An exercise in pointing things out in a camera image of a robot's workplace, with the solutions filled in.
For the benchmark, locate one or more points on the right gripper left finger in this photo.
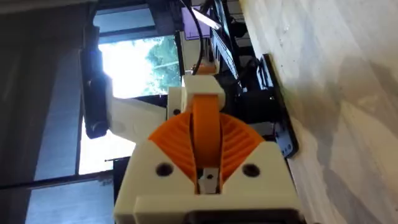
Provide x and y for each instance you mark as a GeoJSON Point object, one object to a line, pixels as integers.
{"type": "Point", "coordinates": [146, 174]}

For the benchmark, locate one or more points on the finger of the left gripper with wedge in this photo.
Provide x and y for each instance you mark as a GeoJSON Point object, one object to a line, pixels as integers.
{"type": "Point", "coordinates": [206, 130]}

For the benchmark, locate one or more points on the bare white finger of the left gripper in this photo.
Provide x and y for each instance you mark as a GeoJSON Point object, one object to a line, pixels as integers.
{"type": "Point", "coordinates": [174, 99]}

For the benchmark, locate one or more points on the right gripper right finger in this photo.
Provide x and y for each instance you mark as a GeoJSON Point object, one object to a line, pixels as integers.
{"type": "Point", "coordinates": [264, 174]}

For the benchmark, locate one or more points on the window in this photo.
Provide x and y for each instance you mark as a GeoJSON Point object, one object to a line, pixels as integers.
{"type": "Point", "coordinates": [130, 68]}

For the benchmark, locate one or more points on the computer monitor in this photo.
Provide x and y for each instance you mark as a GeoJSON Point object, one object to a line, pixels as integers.
{"type": "Point", "coordinates": [192, 31]}

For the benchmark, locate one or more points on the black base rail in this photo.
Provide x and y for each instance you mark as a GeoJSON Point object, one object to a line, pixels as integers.
{"type": "Point", "coordinates": [286, 140]}

